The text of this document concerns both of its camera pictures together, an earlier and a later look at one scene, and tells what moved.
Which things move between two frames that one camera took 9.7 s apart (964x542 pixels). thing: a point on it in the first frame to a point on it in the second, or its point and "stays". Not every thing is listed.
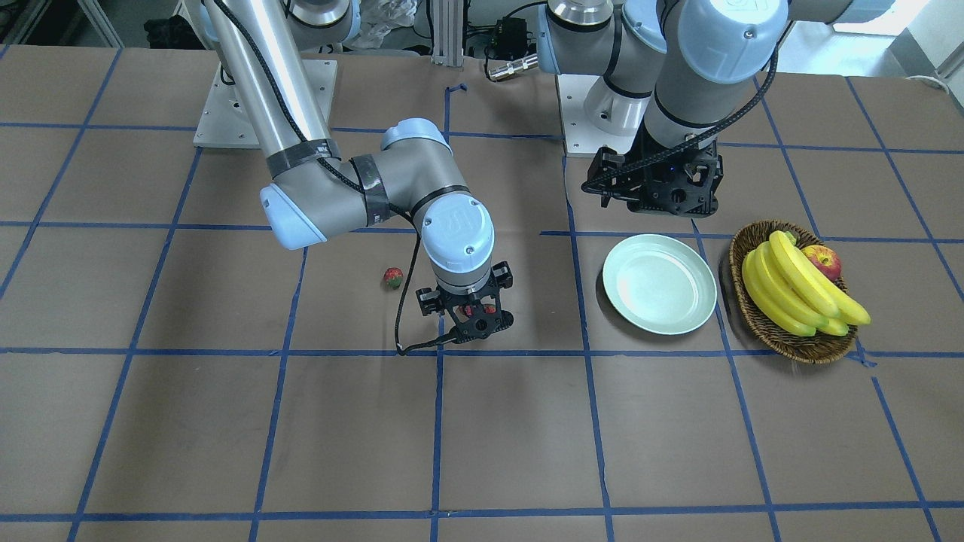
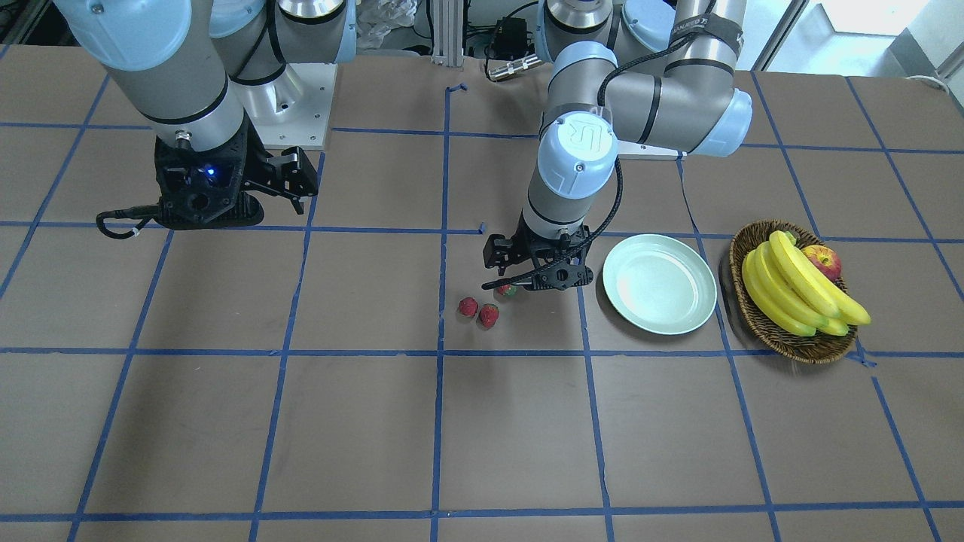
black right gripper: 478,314 to 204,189
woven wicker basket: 816,349 stays
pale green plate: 659,284 stays
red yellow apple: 826,260 stays
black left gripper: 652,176 to 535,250
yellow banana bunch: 794,293 stays
